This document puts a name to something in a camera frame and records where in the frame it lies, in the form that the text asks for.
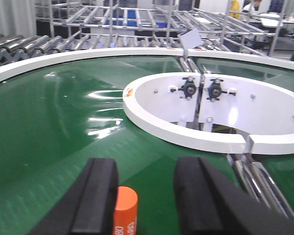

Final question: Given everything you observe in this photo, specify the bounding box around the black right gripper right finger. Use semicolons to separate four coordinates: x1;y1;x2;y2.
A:
173;156;294;235

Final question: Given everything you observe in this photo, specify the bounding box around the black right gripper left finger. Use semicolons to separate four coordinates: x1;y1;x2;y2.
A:
29;158;119;235

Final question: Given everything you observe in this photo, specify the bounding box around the orange cylindrical capacitor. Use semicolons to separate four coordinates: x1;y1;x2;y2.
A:
112;186;138;235

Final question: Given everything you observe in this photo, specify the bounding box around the green round conveyor belt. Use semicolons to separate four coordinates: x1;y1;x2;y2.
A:
0;55;294;235

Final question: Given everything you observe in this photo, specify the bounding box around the white outer conveyor rim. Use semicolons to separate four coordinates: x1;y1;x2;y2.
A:
0;47;294;83

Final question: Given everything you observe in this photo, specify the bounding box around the steel roller rack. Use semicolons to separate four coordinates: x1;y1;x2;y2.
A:
0;0;283;66

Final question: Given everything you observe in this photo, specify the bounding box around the white inner conveyor ring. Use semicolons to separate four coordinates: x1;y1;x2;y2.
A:
122;71;294;155

